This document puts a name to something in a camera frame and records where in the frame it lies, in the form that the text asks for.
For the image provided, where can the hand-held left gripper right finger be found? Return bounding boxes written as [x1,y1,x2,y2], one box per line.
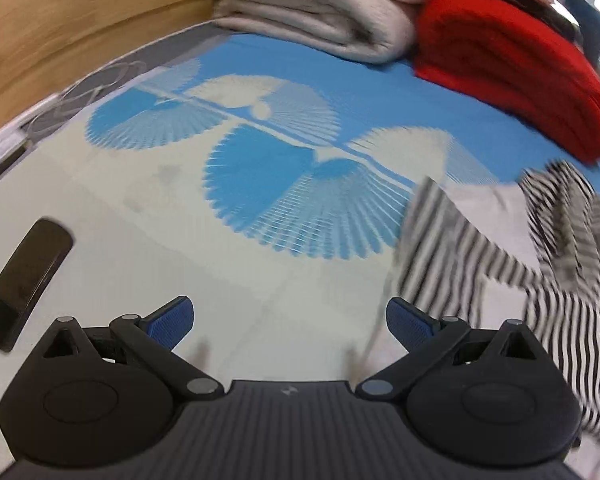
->
[355,296,553,402]

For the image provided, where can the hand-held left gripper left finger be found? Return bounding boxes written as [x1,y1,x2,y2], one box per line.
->
[27,296,226,401]

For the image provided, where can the black white striped garment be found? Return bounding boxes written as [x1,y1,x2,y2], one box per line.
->
[380,159,600,448]

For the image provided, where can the blue patterned bed mat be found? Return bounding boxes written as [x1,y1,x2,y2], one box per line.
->
[0,21,600,476]

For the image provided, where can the black smartphone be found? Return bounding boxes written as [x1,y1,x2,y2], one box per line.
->
[0,217,75,353]

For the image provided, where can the red folded blanket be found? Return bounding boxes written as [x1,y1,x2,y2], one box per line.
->
[412,0,600,165]

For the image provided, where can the large beige folded blanket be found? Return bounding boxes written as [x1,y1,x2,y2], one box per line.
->
[211,0,423,65]

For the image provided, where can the wooden bed headboard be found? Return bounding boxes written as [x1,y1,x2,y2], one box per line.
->
[0,0,222,157]

